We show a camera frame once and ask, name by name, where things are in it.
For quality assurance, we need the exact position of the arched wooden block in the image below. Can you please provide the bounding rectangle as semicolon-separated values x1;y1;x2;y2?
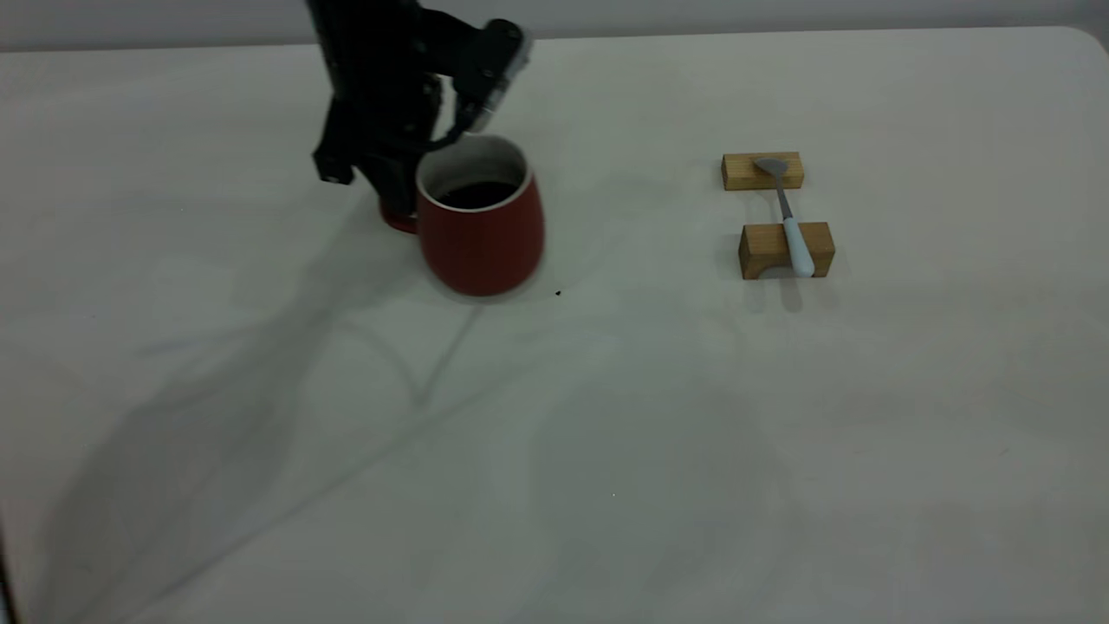
738;223;836;281

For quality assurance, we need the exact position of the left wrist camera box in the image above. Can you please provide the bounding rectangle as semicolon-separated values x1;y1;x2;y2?
451;19;531;136

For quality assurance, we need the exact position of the flat rectangular wooden block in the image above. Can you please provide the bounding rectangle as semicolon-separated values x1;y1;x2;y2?
722;153;805;192

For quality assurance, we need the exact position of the red ceramic mug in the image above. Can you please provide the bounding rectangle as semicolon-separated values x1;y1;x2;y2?
379;134;547;298

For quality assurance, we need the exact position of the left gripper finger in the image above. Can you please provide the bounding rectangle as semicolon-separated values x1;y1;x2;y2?
360;165;395;213
392;160;424;213

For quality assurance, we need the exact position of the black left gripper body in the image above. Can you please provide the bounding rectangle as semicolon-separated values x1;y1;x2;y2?
314;76;444;186

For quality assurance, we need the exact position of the metal spoon with white handle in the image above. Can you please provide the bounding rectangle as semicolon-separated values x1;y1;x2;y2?
752;157;816;279

